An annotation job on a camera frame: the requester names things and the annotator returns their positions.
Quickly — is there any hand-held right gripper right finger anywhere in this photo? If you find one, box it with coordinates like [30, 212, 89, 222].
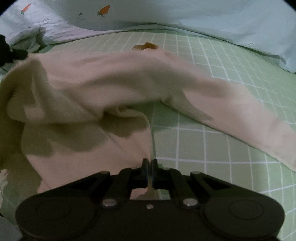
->
[150, 159, 232, 208]

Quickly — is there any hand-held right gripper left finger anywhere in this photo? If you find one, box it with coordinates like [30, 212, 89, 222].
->
[67, 159, 149, 208]

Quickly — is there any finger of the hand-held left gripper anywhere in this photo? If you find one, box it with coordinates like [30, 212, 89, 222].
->
[10, 47, 28, 61]

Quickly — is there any beige garment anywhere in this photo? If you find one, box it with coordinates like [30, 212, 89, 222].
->
[0, 49, 296, 202]

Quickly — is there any rumpled pale cloth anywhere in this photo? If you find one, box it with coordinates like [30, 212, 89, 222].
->
[5, 24, 47, 55]

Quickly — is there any small brown object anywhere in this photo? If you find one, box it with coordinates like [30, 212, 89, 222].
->
[132, 42, 159, 51]

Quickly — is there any carrot print pale blue quilt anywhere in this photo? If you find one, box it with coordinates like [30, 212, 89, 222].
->
[0, 0, 296, 73]

